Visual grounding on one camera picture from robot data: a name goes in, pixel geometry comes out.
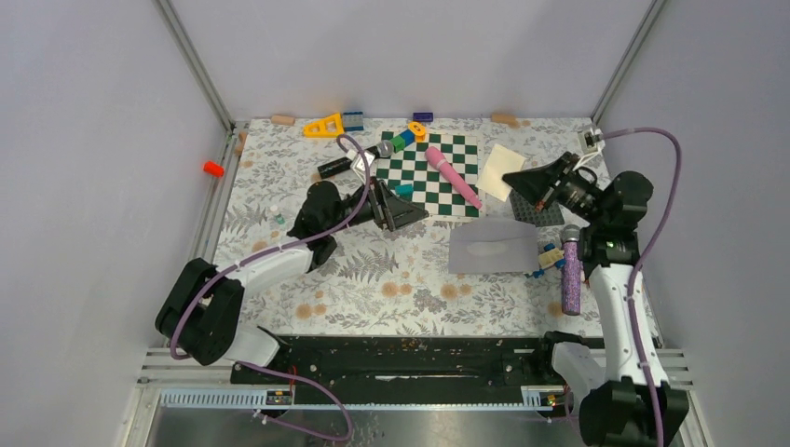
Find yellow triangle toy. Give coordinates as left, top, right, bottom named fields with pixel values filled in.
left=303, top=113, right=345, bottom=138

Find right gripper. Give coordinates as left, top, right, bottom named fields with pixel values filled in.
left=501, top=152, right=606, bottom=226

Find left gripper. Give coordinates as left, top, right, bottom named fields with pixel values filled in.
left=327, top=176, right=429, bottom=235

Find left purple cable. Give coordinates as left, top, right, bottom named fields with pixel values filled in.
left=169, top=134, right=373, bottom=442

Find small green white bottle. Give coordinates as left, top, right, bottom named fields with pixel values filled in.
left=269, top=206, right=285, bottom=225

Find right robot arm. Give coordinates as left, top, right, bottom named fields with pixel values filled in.
left=502, top=152, right=689, bottom=446

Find grey lego baseplate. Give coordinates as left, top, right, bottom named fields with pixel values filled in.
left=509, top=192, right=565, bottom=227

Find colourful block chain toy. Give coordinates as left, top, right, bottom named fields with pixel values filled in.
left=389, top=121, right=428, bottom=153

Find wooden cylinder block left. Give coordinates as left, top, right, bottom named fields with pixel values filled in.
left=270, top=115, right=296, bottom=127

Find blue lego brick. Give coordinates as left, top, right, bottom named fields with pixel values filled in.
left=340, top=111, right=364, bottom=132

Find purple lego brick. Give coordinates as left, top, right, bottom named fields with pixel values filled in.
left=412, top=112, right=434, bottom=123

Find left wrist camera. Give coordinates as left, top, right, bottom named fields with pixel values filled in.
left=350, top=151, right=377, bottom=183

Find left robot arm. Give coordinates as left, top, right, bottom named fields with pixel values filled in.
left=155, top=179, right=429, bottom=383

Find teal cube block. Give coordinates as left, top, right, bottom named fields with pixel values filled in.
left=394, top=184, right=414, bottom=196

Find purple glitter microphone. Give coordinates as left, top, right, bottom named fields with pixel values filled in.
left=561, top=224, right=582, bottom=316

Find black toy microphone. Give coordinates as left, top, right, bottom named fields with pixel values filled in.
left=318, top=140, right=394, bottom=180

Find beige toy car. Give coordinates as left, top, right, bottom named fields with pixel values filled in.
left=525, top=243, right=566, bottom=278

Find green white chessboard mat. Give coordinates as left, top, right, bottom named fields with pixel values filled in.
left=375, top=132, right=485, bottom=222

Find floral table cloth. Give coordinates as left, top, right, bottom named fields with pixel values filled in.
left=214, top=119, right=602, bottom=337

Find orange cap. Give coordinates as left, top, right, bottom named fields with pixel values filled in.
left=202, top=161, right=225, bottom=178

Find wooden cylinder block right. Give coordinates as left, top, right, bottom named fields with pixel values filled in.
left=490, top=113, right=520, bottom=128

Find wooden cylinder block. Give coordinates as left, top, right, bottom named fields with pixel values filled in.
left=270, top=115, right=296, bottom=127
left=490, top=113, right=520, bottom=128

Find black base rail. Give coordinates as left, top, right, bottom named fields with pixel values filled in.
left=231, top=332, right=606, bottom=409

